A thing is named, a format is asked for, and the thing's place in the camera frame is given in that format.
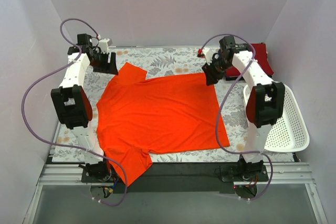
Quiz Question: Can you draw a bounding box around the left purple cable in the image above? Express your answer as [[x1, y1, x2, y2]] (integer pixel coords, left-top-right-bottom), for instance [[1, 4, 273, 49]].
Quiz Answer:
[[20, 18, 129, 207]]

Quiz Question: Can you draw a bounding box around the folded dark red t-shirt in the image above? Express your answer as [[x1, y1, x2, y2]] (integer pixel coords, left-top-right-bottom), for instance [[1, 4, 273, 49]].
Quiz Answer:
[[225, 43, 274, 81]]

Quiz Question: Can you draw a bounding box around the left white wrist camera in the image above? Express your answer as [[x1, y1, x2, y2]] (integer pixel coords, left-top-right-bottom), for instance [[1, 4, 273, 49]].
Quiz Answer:
[[97, 38, 112, 54]]

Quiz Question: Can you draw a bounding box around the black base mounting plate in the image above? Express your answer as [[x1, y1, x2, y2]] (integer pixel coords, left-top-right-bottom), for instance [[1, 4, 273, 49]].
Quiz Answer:
[[79, 162, 270, 194]]

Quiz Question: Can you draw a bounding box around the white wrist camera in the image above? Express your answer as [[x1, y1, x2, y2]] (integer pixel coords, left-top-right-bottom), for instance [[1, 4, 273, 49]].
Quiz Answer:
[[97, 38, 112, 54], [197, 47, 218, 65]]

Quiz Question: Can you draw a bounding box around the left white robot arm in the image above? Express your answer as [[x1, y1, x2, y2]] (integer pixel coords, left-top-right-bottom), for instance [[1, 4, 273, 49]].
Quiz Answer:
[[51, 34, 118, 182]]

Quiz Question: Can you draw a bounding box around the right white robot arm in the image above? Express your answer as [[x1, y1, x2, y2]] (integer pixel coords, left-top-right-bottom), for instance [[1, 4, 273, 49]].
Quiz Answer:
[[197, 34, 285, 181]]

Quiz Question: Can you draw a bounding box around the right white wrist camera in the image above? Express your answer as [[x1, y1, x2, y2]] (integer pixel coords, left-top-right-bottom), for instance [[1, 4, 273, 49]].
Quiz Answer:
[[197, 47, 218, 65]]

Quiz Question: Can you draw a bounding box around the white perforated plastic basket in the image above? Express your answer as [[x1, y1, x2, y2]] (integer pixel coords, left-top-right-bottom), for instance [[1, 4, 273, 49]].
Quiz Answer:
[[243, 83, 310, 153]]

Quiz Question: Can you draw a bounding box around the orange t-shirt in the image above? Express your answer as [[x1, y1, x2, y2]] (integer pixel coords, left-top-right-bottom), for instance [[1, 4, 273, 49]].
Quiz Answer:
[[97, 63, 229, 184]]

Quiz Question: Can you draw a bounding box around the aluminium frame rail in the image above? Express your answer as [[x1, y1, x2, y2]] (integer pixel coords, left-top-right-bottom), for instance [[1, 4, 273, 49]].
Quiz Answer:
[[24, 162, 328, 223]]

